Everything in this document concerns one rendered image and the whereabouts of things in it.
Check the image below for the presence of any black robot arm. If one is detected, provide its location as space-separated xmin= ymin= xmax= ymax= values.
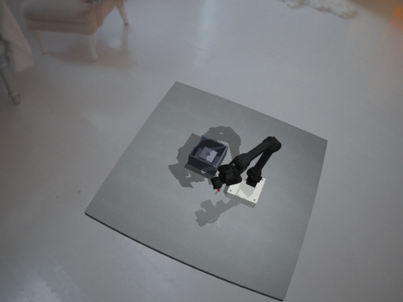
xmin=218 ymin=137 xmax=281 ymax=187

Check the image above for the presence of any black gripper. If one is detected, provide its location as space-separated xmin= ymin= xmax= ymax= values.
xmin=211 ymin=176 xmax=242 ymax=189

